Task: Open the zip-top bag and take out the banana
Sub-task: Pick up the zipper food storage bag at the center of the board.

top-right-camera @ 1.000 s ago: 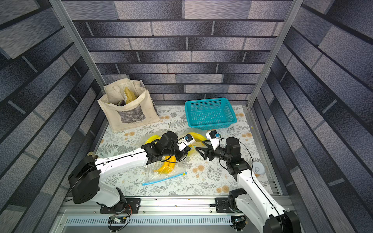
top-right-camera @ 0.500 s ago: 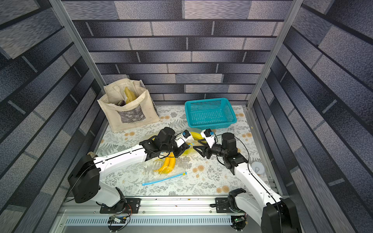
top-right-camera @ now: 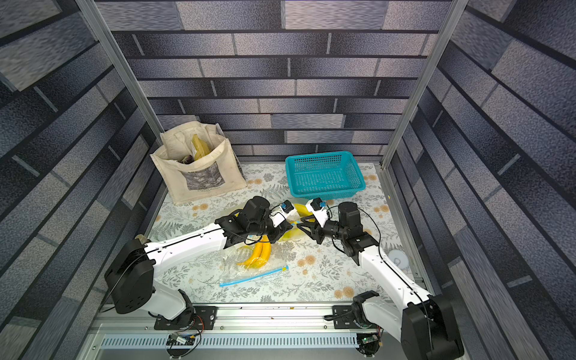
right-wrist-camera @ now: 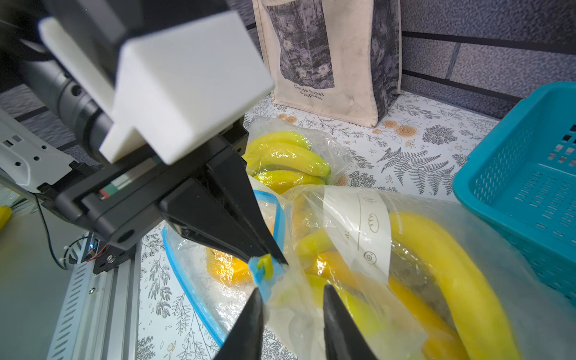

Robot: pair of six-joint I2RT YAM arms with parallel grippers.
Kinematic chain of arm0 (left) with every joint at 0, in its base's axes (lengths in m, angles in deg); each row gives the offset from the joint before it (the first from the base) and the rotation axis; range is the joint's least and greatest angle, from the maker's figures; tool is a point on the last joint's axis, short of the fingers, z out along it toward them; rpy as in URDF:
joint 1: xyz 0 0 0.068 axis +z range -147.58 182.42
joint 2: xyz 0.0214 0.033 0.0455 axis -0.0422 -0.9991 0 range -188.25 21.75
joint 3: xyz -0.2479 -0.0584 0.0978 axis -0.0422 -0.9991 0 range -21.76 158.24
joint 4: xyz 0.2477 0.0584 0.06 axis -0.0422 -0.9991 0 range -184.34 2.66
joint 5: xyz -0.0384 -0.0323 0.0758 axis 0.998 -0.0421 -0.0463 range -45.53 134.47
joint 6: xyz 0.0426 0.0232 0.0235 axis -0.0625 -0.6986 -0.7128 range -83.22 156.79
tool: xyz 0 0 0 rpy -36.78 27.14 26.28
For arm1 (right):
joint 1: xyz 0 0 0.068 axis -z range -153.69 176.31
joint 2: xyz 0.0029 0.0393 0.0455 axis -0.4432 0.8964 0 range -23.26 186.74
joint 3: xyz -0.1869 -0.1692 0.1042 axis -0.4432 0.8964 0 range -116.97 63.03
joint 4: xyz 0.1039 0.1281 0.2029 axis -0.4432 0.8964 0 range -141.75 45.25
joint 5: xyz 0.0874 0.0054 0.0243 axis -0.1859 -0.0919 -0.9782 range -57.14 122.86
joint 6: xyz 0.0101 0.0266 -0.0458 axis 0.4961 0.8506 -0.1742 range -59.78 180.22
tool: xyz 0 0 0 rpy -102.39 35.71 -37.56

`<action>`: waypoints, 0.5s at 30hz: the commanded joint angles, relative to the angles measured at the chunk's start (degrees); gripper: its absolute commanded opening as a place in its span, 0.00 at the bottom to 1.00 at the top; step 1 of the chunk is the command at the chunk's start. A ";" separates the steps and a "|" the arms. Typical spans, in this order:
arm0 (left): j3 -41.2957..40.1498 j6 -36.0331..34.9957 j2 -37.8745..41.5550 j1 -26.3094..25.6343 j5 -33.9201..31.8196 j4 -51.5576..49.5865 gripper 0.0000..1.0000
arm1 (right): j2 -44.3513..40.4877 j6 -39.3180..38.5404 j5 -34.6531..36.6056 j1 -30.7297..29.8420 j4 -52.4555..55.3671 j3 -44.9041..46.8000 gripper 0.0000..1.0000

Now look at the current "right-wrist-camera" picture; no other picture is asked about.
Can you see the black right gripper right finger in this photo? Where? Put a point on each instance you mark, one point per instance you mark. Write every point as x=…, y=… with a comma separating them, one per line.
x=343, y=340

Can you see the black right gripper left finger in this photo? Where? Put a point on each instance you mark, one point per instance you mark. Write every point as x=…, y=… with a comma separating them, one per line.
x=244, y=341

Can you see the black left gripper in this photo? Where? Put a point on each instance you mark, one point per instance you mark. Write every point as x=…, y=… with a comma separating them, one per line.
x=206, y=197

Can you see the clear zip-top bag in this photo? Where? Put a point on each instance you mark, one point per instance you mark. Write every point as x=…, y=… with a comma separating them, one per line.
x=358, y=222
x=324, y=144

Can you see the large yellow banana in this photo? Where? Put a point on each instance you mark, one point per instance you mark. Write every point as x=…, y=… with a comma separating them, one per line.
x=480, y=320

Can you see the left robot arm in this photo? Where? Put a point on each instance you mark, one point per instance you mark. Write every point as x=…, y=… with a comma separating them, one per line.
x=99, y=28

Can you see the yellow banana bunch left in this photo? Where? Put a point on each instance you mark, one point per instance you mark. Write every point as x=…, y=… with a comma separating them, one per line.
x=285, y=159

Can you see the bananas in right bag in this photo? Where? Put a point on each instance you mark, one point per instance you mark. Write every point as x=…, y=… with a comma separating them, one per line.
x=395, y=322

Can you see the beige canvas tote bag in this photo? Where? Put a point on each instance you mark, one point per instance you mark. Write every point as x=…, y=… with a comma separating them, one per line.
x=334, y=58

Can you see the teal plastic basket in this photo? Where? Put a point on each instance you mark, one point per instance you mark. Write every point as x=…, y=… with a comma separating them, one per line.
x=521, y=181

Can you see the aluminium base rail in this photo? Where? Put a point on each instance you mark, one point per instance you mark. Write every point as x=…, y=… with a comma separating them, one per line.
x=99, y=314

